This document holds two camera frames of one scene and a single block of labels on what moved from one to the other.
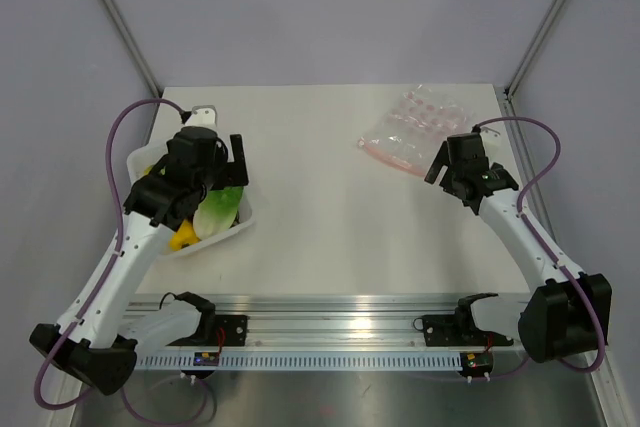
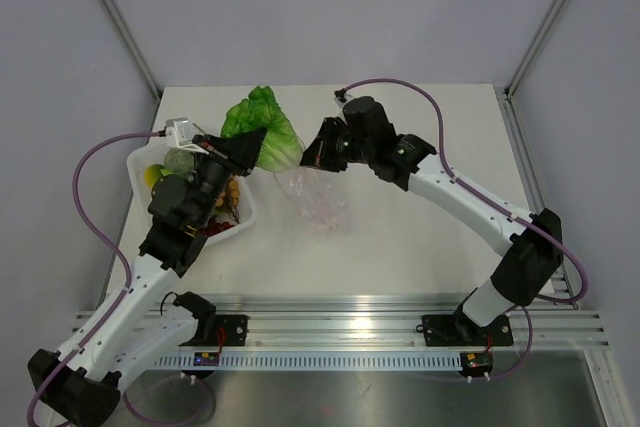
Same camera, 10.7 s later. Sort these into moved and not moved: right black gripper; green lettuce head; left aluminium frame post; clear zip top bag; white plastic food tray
Moved: green lettuce head; clear zip top bag; right black gripper
Not moved: white plastic food tray; left aluminium frame post
